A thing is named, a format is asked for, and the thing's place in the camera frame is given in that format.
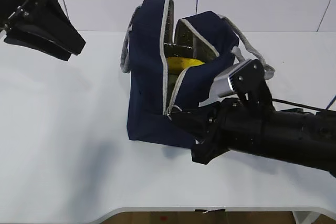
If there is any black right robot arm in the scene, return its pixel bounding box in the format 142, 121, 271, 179
169, 98, 335, 176

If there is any navy blue lunch bag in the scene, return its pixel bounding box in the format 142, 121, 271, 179
120, 0, 263, 148

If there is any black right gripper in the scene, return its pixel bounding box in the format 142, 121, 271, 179
172, 98, 275, 164

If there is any yellow banana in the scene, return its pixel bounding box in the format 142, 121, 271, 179
166, 57, 205, 74

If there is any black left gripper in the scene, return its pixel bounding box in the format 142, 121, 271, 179
1, 0, 86, 61

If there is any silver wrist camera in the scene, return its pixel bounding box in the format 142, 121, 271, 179
211, 59, 274, 109

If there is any thin black camera cable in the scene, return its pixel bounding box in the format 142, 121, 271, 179
271, 95, 336, 112

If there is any white table leg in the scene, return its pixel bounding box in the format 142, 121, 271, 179
292, 211, 320, 224

